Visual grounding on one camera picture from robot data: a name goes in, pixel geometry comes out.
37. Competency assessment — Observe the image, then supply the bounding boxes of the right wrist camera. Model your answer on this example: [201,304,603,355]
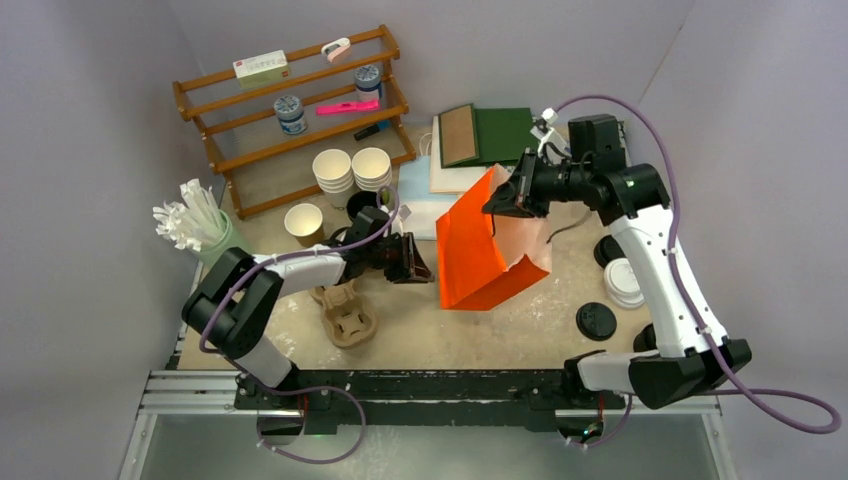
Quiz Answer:
[531,108,570,164]

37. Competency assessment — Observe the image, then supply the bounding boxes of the blue white jar right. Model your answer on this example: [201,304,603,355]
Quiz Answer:
[354,64,383,102]

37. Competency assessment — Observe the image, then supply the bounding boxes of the green straw holder cup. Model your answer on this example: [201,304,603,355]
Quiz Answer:
[194,211,254,268]

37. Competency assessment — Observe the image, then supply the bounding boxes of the left white cup stack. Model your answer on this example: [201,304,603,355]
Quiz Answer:
[312,149,358,210]

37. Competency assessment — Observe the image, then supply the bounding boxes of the white cup lid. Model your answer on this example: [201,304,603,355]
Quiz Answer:
[603,258,645,310]

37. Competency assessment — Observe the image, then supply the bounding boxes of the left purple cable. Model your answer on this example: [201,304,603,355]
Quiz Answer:
[198,185,402,466]

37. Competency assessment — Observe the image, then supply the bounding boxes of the white cup stack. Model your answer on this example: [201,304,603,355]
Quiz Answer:
[312,149,358,210]
[351,147,392,192]

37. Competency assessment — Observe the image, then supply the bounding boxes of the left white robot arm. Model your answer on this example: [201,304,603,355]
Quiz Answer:
[181,206,434,409]

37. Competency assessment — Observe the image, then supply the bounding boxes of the white green box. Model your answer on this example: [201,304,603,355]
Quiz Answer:
[232,50,290,90]

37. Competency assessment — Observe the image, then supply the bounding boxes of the right white cup stack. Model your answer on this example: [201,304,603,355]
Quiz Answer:
[351,147,392,192]

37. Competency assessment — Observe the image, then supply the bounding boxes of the black paper cup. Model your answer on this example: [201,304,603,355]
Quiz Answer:
[345,191,379,222]

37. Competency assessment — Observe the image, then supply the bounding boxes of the black cup lid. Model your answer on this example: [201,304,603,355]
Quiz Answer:
[575,302,618,341]
[593,235,626,269]

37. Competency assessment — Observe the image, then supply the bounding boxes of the pink marker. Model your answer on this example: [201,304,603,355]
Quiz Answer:
[315,99,381,116]

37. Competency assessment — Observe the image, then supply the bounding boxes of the blue white jar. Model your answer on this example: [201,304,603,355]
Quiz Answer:
[273,95,308,135]
[354,64,383,102]

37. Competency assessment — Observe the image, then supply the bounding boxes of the black lid stack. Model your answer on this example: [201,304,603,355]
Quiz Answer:
[632,324,658,356]

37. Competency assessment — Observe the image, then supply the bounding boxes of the wooden shelf rack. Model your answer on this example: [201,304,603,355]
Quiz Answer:
[172,24,416,219]

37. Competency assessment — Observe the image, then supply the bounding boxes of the brown paper cup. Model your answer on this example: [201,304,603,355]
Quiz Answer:
[284,203,325,247]

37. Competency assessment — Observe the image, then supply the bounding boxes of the white pink clip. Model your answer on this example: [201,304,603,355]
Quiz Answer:
[321,37,352,65]

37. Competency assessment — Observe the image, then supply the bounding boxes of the blue white jar left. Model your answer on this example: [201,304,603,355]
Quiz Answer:
[273,95,308,135]

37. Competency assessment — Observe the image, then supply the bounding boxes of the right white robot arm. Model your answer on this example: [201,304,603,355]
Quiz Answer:
[483,114,752,409]

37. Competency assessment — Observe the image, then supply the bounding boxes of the orange paper bag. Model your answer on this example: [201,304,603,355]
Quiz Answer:
[436,165,554,311]

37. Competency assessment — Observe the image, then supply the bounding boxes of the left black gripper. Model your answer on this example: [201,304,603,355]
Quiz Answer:
[364,231,433,283]

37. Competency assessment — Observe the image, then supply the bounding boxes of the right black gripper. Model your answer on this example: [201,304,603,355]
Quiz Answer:
[485,148,594,219]

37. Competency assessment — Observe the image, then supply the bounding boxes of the green paper bag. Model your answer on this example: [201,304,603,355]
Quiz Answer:
[437,104,538,168]

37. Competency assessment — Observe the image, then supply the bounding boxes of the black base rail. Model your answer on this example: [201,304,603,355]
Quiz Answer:
[139,367,723,439]

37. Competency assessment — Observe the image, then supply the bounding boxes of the pulp cup carrier tray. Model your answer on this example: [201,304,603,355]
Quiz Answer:
[308,280,379,350]

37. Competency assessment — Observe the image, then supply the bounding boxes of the black blue marker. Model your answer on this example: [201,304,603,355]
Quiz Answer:
[353,120,391,141]

